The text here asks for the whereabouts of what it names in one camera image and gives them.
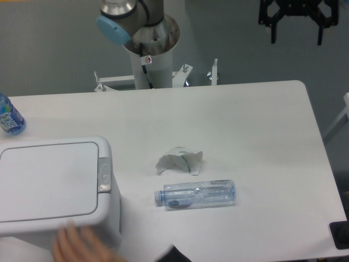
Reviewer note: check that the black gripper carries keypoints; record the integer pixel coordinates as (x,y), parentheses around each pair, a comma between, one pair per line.
(299,8)

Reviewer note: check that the white plastic trash can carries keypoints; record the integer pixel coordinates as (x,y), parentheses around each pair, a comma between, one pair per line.
(46,184)

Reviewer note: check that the black sleeved forearm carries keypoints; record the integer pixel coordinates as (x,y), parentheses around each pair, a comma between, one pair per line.
(173,255)

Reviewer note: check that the blurred bare human hand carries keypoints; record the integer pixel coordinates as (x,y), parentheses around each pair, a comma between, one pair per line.
(81,244)

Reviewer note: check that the crumpled white paper cup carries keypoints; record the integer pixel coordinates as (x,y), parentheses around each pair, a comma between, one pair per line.
(189,161)

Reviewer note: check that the empty clear plastic bottle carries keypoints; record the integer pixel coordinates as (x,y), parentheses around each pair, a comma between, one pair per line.
(196,195)

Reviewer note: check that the black device at table edge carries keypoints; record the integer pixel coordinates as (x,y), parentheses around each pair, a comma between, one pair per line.
(339,231)

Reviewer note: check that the blue labelled water bottle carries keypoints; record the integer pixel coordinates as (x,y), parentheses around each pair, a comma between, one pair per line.
(12,122)

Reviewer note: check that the white frame at right edge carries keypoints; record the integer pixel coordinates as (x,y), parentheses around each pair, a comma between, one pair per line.
(339,122)

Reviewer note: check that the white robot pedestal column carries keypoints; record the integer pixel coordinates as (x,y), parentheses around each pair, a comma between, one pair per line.
(150,51)

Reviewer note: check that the white pedestal base frame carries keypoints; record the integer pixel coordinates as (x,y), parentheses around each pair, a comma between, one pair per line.
(179,79)

